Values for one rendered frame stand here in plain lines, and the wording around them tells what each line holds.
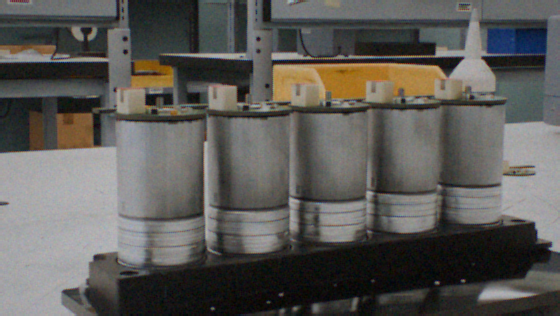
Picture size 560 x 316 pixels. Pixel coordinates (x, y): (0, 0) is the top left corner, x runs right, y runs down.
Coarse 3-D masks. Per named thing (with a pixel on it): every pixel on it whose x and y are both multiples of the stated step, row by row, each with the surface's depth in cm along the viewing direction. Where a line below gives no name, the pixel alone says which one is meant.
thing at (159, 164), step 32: (128, 128) 25; (160, 128) 25; (192, 128) 26; (128, 160) 26; (160, 160) 25; (192, 160) 26; (128, 192) 26; (160, 192) 25; (192, 192) 26; (128, 224) 26; (160, 224) 26; (192, 224) 26; (128, 256) 26; (160, 256) 26; (192, 256) 26
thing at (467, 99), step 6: (468, 96) 31; (474, 96) 31; (480, 96) 33; (492, 96) 32; (498, 96) 32; (444, 102) 31; (450, 102) 31; (456, 102) 31; (462, 102) 31; (468, 102) 31; (474, 102) 31; (480, 102) 31; (486, 102) 31; (492, 102) 31; (498, 102) 31; (504, 102) 31
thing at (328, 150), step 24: (312, 120) 28; (336, 120) 28; (360, 120) 28; (312, 144) 28; (336, 144) 28; (360, 144) 29; (312, 168) 28; (336, 168) 28; (360, 168) 29; (312, 192) 28; (336, 192) 28; (360, 192) 29; (312, 216) 29; (336, 216) 28; (360, 216) 29; (312, 240) 29; (336, 240) 29; (360, 240) 29
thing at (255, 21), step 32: (256, 0) 280; (160, 64) 340; (192, 64) 316; (224, 64) 295; (288, 64) 287; (320, 64) 293; (416, 64) 310; (448, 64) 316; (512, 64) 330; (544, 64) 336
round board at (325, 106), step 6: (324, 102) 28; (330, 102) 28; (342, 102) 30; (348, 102) 29; (354, 102) 29; (360, 102) 30; (294, 108) 29; (300, 108) 28; (306, 108) 28; (312, 108) 28; (318, 108) 28; (324, 108) 28; (330, 108) 28; (336, 108) 28; (342, 108) 28; (348, 108) 28; (354, 108) 28; (360, 108) 28; (366, 108) 29
